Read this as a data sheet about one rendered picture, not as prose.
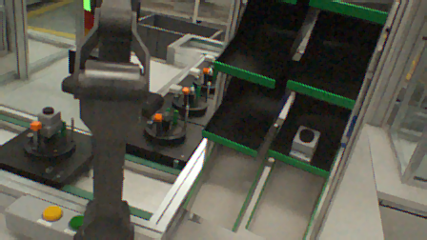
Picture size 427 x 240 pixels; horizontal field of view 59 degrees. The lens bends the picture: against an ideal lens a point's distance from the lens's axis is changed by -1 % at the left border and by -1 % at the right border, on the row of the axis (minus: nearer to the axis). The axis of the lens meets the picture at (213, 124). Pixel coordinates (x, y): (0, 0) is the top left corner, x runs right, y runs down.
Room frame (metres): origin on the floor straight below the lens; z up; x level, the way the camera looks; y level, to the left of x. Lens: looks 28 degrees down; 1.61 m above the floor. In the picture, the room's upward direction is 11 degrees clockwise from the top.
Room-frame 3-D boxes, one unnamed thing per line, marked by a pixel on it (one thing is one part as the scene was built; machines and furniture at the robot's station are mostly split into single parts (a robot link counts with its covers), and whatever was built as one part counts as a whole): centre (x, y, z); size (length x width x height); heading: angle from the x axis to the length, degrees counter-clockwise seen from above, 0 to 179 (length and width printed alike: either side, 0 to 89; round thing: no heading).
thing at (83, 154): (0.89, 0.45, 0.96); 0.24 x 0.24 x 0.02; 79
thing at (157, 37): (2.97, 0.41, 0.73); 0.62 x 0.42 x 0.23; 79
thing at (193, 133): (1.09, 0.15, 1.01); 0.24 x 0.24 x 0.13; 79
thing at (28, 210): (0.65, 0.33, 0.93); 0.21 x 0.07 x 0.06; 79
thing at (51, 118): (0.90, 0.45, 1.06); 0.08 x 0.04 x 0.07; 169
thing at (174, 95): (1.33, 0.10, 1.01); 0.24 x 0.24 x 0.13; 79
